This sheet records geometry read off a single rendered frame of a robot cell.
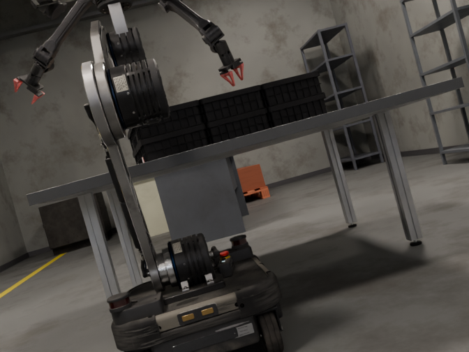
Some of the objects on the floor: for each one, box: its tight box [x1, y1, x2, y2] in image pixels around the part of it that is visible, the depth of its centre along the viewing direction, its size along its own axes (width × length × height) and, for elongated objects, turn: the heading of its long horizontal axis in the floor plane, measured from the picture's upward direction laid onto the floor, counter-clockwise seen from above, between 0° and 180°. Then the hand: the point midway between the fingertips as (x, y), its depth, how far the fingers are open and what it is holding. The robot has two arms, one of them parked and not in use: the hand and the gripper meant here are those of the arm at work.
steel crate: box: [38, 192, 113, 256], centre depth 791 cm, size 87×106×73 cm
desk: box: [154, 156, 249, 242], centre depth 524 cm, size 71×139×74 cm, turn 81°
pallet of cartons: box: [237, 164, 270, 199], centre depth 797 cm, size 100×143×83 cm
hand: (237, 81), depth 241 cm, fingers open, 6 cm apart
